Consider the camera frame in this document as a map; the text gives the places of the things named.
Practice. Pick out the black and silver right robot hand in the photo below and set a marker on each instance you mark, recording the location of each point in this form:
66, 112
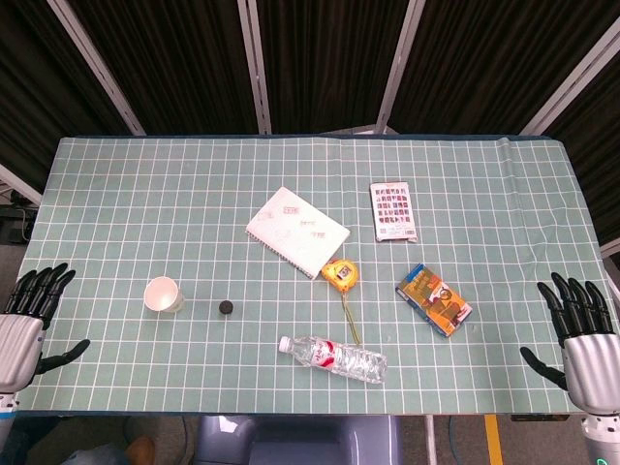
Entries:
593, 368

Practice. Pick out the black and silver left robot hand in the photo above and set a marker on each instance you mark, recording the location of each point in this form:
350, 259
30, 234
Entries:
17, 339

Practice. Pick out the white paper cup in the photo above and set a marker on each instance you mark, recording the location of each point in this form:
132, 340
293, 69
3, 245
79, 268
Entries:
161, 294

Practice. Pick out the grey robot torso base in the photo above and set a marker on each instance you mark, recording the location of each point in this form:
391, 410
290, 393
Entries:
300, 441

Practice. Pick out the clear plastic water bottle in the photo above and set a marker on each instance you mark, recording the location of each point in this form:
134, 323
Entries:
339, 357

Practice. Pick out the white table leg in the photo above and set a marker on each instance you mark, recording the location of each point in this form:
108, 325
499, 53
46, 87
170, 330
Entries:
430, 441

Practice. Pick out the yellow tape measure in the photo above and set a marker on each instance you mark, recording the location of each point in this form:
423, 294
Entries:
340, 275

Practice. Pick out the white aluminium frame post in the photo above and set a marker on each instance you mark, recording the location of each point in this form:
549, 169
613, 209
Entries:
257, 68
399, 68
569, 82
19, 181
99, 70

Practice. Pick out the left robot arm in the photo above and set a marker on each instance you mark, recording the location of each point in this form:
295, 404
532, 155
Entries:
5, 428

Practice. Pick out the small black round object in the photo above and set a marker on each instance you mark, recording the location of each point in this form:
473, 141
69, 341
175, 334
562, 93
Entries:
225, 307

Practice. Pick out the white spiral notebook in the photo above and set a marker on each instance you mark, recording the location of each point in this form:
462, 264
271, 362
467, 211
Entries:
295, 230

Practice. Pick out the black curtain panel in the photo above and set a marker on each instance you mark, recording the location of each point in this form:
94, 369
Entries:
43, 82
494, 58
329, 58
179, 58

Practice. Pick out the green white-grid tablecloth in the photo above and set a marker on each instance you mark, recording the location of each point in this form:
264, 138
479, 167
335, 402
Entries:
194, 203

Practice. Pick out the white picture-grid card box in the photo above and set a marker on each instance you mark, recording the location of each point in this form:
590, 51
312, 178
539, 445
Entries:
393, 210

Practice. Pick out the blue and orange box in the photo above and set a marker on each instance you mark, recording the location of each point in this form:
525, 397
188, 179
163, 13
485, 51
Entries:
432, 305

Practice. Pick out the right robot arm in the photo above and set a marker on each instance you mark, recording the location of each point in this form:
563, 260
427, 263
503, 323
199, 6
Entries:
603, 438

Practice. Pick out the yellow floor tape strip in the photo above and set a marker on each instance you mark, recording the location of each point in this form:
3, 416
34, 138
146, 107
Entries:
493, 441

